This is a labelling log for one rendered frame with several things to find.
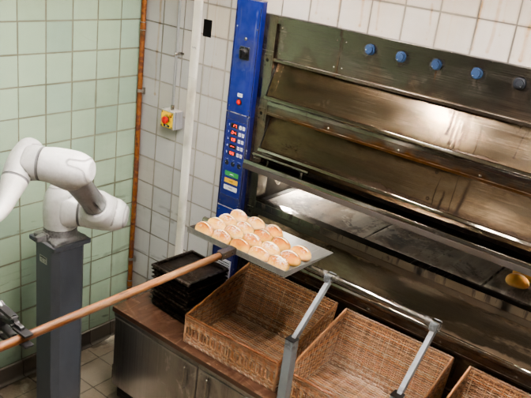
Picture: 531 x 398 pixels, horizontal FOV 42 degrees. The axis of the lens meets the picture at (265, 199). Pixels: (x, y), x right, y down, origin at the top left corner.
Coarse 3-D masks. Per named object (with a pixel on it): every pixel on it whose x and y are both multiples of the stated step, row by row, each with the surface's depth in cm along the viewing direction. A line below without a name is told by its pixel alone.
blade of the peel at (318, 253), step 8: (248, 216) 328; (192, 232) 303; (200, 232) 300; (208, 240) 298; (216, 240) 295; (288, 240) 308; (296, 240) 309; (304, 240) 310; (312, 248) 304; (320, 248) 305; (240, 256) 288; (248, 256) 285; (312, 256) 296; (320, 256) 297; (256, 264) 283; (264, 264) 280; (304, 264) 285; (280, 272) 276; (288, 272) 276
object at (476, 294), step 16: (272, 208) 343; (288, 208) 343; (304, 224) 333; (320, 224) 329; (336, 240) 323; (352, 240) 317; (368, 240) 319; (384, 256) 308; (400, 256) 306; (416, 272) 300; (432, 272) 295; (448, 272) 296; (464, 288) 287; (480, 288) 286; (496, 304) 280; (512, 304) 276; (528, 320) 273
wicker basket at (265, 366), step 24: (240, 288) 357; (264, 288) 350; (288, 288) 342; (192, 312) 327; (216, 312) 345; (240, 312) 358; (264, 312) 350; (288, 312) 342; (192, 336) 326; (216, 336) 316; (240, 336) 337; (264, 336) 340; (312, 336) 316; (240, 360) 310; (264, 360) 301; (264, 384) 304
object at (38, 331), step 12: (192, 264) 270; (204, 264) 274; (168, 276) 259; (132, 288) 246; (144, 288) 249; (108, 300) 237; (120, 300) 241; (72, 312) 228; (84, 312) 229; (48, 324) 219; (60, 324) 222; (36, 336) 216; (0, 348) 206
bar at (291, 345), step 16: (320, 272) 285; (352, 288) 277; (384, 304) 269; (400, 304) 266; (304, 320) 278; (432, 320) 258; (288, 336) 276; (432, 336) 257; (288, 352) 275; (288, 368) 277; (416, 368) 254; (288, 384) 281
